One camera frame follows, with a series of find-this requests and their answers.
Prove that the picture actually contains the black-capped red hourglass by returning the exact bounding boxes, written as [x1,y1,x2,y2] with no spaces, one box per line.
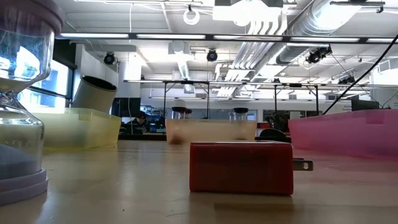
[171,106,187,120]

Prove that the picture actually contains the black-capped purple hourglass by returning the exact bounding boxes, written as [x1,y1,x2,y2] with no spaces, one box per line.
[233,107,249,121]

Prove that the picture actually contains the lilac hourglass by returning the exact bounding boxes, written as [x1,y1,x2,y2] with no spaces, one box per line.
[0,0,65,206]

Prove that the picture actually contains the orange translucent plastic bin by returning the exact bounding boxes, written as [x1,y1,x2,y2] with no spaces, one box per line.
[165,118,258,145]

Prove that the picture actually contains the black-framed background table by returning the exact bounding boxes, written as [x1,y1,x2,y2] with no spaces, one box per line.
[123,79,320,119]

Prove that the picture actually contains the person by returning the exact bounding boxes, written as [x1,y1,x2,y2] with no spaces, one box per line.
[126,111,150,134]

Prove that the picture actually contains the black monitor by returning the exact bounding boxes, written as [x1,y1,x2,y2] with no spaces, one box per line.
[351,98,379,111]
[111,97,141,118]

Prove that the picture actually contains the long ceiling light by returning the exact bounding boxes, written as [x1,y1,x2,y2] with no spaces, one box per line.
[58,32,130,39]
[366,37,398,44]
[290,37,361,43]
[136,34,206,40]
[213,35,283,41]

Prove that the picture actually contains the clear glass jar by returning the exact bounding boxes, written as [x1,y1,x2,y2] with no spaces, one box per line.
[72,75,118,114]

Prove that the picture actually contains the black ceiling spotlight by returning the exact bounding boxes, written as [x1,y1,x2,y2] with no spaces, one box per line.
[306,44,333,65]

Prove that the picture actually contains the yellow translucent plastic bin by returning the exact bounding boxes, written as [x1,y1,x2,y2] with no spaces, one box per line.
[33,107,122,152]

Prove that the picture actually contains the pink translucent plastic bin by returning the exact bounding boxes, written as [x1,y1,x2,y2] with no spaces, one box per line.
[287,108,398,160]

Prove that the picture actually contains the bright window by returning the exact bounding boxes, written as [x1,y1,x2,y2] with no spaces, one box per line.
[17,46,75,113]

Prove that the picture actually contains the red wall charger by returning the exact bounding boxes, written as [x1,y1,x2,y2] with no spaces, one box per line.
[188,140,314,196]

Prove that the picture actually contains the black curved bracket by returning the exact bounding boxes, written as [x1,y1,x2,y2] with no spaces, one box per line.
[259,128,287,141]

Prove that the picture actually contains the white ring lamp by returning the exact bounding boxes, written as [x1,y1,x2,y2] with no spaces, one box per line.
[182,7,201,26]

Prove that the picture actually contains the silver ventilation duct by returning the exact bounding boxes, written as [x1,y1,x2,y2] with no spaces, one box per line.
[275,0,361,65]

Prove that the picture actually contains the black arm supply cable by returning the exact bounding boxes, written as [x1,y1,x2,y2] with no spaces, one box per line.
[322,33,398,115]

